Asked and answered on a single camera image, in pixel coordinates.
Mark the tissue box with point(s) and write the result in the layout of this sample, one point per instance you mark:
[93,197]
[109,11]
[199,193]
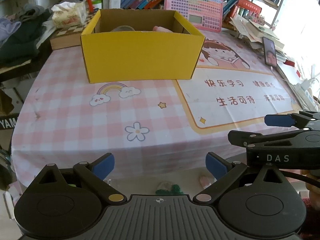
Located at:
[68,15]

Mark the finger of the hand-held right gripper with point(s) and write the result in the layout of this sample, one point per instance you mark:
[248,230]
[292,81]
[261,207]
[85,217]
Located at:
[262,136]
[278,120]

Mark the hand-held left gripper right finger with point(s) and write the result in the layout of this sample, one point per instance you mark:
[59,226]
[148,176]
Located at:
[217,166]

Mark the pile of clothes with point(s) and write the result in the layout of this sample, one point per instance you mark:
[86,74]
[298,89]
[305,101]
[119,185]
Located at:
[20,37]

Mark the person's right hand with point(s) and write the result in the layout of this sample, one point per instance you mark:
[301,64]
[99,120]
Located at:
[312,187]

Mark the green knitted slipper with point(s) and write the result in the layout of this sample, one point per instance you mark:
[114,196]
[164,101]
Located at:
[167,188]

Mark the white tape roll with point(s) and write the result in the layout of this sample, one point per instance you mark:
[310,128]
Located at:
[122,28]

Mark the red gift box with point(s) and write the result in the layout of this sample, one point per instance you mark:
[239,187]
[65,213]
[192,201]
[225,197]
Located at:
[250,5]

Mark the black smartphone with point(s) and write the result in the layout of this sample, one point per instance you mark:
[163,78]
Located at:
[270,52]

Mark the pink learning tablet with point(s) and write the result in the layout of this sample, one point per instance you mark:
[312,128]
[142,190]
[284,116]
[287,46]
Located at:
[200,5]

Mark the wooden chessboard box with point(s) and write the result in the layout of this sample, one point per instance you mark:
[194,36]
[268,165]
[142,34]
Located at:
[67,33]

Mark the colourful trinket pile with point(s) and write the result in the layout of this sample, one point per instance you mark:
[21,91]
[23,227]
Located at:
[256,18]

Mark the pink plush toy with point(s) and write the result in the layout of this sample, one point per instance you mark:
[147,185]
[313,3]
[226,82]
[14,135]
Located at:
[162,29]

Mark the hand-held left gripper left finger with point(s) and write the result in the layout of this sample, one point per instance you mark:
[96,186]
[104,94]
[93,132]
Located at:
[103,166]

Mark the yellow cardboard box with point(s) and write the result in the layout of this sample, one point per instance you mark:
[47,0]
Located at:
[140,57]

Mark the white power adapter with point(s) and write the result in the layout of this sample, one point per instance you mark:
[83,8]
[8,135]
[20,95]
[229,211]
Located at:
[305,85]

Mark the pink slipper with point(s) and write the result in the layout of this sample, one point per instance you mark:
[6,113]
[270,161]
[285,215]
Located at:
[205,182]

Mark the white cup with green label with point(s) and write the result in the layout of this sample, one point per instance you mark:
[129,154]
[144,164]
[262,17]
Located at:
[97,4]

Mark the black electronic keyboard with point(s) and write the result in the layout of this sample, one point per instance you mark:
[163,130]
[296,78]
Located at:
[7,122]

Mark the pile of papers and books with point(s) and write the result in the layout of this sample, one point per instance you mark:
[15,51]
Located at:
[250,32]

